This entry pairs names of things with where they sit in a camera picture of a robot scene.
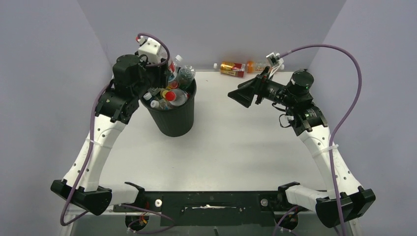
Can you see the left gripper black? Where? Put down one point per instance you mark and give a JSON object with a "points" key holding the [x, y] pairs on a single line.
{"points": [[162, 72]]}

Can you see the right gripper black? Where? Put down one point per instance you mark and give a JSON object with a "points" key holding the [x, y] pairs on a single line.
{"points": [[257, 85]]}

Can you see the clear bottle blue green label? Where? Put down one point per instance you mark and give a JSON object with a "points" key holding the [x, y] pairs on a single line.
{"points": [[178, 60]]}

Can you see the yellow juice bottle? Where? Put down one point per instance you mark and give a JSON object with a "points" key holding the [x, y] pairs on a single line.
{"points": [[163, 93]]}

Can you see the clear blue water bottle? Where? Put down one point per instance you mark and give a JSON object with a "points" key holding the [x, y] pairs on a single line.
{"points": [[148, 97]]}

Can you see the red gold label bottle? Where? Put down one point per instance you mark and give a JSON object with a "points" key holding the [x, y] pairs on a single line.
{"points": [[231, 68]]}

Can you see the green tea bottle white cap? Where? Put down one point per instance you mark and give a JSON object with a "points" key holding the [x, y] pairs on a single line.
{"points": [[156, 105]]}

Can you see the orange drink bottle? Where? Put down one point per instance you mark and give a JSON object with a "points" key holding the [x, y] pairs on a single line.
{"points": [[257, 66]]}

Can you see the clear bottle dark green label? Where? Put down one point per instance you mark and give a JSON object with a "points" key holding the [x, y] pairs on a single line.
{"points": [[186, 76]]}

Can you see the black ribbed plastic bin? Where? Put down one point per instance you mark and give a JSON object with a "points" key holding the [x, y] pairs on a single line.
{"points": [[177, 121]]}

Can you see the clear bottle red blue label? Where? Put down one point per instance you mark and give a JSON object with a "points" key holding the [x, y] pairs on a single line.
{"points": [[172, 81]]}

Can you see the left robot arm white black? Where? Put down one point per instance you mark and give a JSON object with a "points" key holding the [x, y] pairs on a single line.
{"points": [[111, 112]]}

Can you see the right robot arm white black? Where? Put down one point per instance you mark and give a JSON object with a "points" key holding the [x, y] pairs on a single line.
{"points": [[345, 198]]}

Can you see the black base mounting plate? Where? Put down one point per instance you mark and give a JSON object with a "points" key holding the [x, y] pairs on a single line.
{"points": [[205, 208]]}

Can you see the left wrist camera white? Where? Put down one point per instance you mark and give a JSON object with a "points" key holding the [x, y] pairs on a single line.
{"points": [[149, 47]]}

